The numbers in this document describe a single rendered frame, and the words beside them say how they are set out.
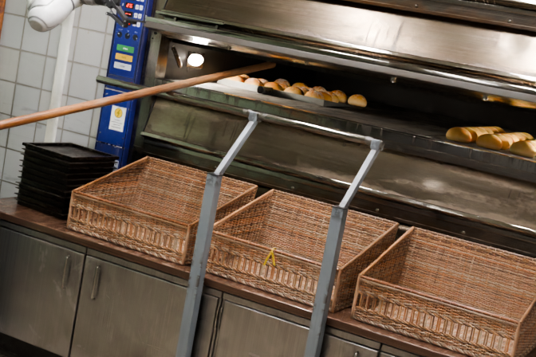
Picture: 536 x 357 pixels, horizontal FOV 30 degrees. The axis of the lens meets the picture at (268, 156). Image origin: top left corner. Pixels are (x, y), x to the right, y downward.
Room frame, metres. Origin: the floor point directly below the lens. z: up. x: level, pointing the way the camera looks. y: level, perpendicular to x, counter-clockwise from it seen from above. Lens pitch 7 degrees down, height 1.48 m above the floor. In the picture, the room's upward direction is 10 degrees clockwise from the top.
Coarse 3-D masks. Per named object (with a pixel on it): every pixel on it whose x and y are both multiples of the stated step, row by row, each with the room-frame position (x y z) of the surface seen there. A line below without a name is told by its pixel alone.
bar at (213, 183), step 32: (160, 96) 3.78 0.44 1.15; (192, 96) 3.72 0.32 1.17; (320, 128) 3.47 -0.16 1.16; (224, 160) 3.45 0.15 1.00; (352, 192) 3.24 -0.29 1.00; (192, 288) 3.39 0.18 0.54; (320, 288) 3.18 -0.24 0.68; (192, 320) 3.39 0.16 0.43; (320, 320) 3.17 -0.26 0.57; (320, 352) 3.20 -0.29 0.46
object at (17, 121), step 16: (256, 64) 4.23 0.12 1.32; (272, 64) 4.30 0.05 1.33; (192, 80) 3.87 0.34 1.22; (208, 80) 3.95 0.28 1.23; (112, 96) 3.51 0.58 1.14; (128, 96) 3.57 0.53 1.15; (144, 96) 3.65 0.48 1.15; (48, 112) 3.26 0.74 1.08; (64, 112) 3.31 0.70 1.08; (0, 128) 3.09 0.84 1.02
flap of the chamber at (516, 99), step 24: (144, 24) 4.10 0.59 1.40; (240, 48) 3.99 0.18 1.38; (264, 48) 3.85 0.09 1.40; (288, 48) 3.81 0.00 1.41; (360, 72) 3.77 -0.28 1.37; (384, 72) 3.63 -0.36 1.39; (408, 72) 3.59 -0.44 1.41; (480, 96) 3.59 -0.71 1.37; (504, 96) 3.43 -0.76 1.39; (528, 96) 3.39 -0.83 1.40
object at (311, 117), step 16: (160, 80) 4.23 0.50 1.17; (208, 96) 4.12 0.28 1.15; (224, 96) 4.08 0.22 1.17; (240, 96) 4.07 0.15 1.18; (272, 112) 3.98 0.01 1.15; (288, 112) 3.95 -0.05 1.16; (304, 112) 3.92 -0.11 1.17; (336, 128) 3.85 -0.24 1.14; (352, 128) 3.82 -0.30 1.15; (368, 128) 3.79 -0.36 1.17; (384, 128) 3.79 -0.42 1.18; (416, 144) 3.70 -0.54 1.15; (432, 144) 3.68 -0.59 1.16; (448, 144) 3.65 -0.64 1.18; (480, 160) 3.59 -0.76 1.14; (496, 160) 3.57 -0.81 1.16; (512, 160) 3.54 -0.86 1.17; (528, 160) 3.54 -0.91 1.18
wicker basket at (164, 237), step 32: (160, 160) 4.15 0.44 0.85; (96, 192) 3.90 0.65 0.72; (128, 192) 4.10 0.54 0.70; (160, 192) 4.10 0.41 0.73; (192, 192) 4.05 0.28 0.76; (224, 192) 3.99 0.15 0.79; (96, 224) 3.72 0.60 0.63; (128, 224) 4.00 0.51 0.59; (160, 224) 3.59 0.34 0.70; (192, 224) 3.54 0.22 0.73; (160, 256) 3.57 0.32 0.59; (192, 256) 3.59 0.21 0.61
